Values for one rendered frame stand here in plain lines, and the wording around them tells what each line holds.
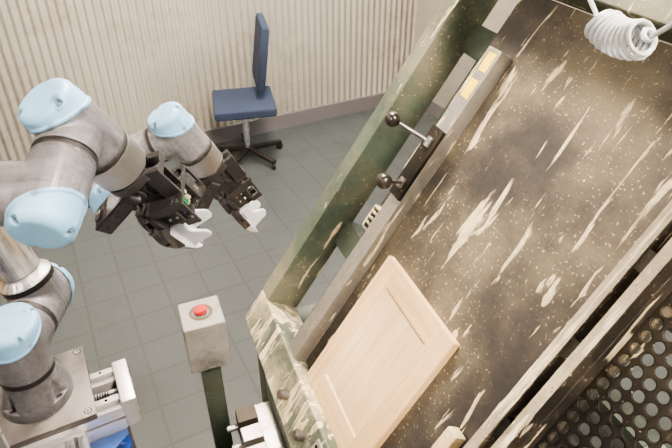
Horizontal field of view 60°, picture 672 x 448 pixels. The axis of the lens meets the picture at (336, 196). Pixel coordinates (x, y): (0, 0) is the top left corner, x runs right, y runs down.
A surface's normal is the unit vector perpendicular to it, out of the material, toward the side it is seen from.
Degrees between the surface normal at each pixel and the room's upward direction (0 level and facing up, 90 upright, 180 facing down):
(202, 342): 90
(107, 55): 90
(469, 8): 90
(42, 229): 113
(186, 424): 0
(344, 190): 90
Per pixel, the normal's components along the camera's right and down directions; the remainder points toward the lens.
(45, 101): -0.36, -0.52
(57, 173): 0.46, -0.50
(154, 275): 0.00, -0.84
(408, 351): -0.78, -0.30
